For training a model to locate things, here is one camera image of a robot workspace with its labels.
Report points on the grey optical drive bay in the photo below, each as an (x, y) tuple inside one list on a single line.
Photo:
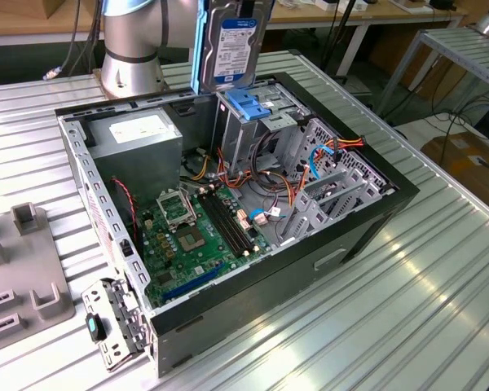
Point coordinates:
[(236, 134)]

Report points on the grey expansion bracket plate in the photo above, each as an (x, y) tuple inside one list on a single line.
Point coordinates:
[(95, 295)]

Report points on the grey power supply unit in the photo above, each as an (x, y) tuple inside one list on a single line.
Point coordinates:
[(138, 163)]

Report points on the open black PC case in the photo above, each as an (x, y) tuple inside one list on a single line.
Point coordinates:
[(269, 293)]

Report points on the black RAM slot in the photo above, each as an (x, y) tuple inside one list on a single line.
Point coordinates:
[(219, 224), (231, 224), (236, 224), (225, 224)]

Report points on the blue expansion slot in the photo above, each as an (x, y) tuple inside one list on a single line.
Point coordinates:
[(195, 281)]

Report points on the green motherboard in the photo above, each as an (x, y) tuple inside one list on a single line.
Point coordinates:
[(195, 264)]

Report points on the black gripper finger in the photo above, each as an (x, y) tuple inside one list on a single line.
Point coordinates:
[(246, 6)]

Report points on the grey parts rack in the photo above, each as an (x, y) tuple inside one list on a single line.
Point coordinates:
[(28, 260)]

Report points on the wooden desk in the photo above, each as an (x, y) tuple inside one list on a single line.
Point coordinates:
[(309, 16)]

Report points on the grey metal disk bay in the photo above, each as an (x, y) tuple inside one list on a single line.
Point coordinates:
[(368, 191)]

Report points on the cardboard box with label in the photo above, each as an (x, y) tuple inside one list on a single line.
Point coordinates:
[(464, 163)]

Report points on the beige board power socket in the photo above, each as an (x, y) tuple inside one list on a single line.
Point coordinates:
[(243, 220)]

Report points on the black latch with blue button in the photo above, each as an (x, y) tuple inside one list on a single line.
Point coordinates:
[(93, 326)]

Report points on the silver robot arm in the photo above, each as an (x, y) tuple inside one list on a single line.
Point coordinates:
[(130, 53)]

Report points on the hard disk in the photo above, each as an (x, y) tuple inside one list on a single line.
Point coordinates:
[(232, 49)]

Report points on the blue drive bay latch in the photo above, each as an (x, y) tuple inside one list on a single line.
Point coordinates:
[(244, 104)]

